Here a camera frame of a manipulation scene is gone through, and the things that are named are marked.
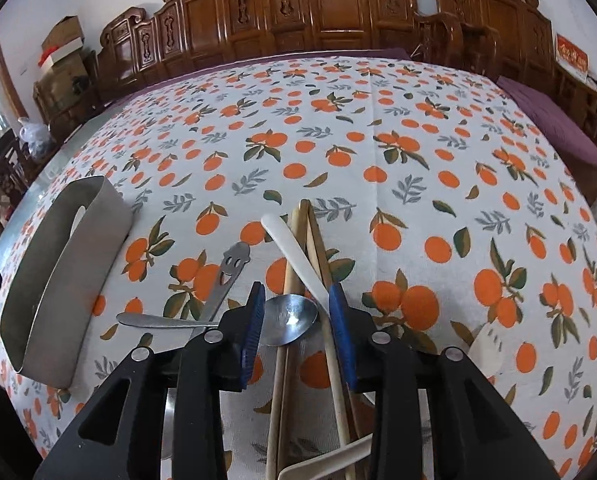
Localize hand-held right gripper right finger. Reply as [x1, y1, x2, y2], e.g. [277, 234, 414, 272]
[328, 282, 561, 480]

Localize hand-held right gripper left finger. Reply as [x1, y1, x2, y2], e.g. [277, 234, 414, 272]
[33, 282, 266, 480]

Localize steel spoon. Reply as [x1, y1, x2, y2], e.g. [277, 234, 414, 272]
[117, 294, 319, 347]

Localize steel utensil holder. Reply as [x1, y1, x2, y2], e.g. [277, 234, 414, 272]
[0, 175, 134, 390]

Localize light wooden chopstick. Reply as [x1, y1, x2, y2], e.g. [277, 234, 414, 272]
[266, 209, 301, 480]
[277, 199, 310, 466]

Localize dark brown chopstick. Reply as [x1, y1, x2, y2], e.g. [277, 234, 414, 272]
[308, 205, 366, 438]

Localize tan wooden chopstick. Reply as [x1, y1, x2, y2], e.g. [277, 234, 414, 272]
[303, 200, 358, 480]

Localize dark wooden chairs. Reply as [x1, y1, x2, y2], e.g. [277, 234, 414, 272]
[0, 130, 34, 261]

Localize white plastic bag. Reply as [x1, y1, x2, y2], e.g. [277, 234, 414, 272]
[18, 117, 54, 161]

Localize orange print tablecloth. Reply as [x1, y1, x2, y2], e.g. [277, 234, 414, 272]
[0, 55, 597, 480]

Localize brown cardboard box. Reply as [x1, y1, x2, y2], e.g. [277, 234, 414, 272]
[53, 52, 96, 91]

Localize white and red box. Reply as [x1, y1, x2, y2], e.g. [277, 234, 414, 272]
[38, 42, 86, 68]

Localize open cardboard box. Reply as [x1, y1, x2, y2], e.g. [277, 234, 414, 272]
[41, 16, 85, 61]

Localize purple seat cushion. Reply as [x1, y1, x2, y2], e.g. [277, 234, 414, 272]
[495, 76, 597, 166]
[258, 47, 414, 68]

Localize wooden chair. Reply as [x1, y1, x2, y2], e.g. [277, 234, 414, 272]
[413, 12, 499, 81]

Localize long carved wooden bench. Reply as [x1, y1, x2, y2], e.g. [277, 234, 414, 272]
[96, 0, 424, 96]

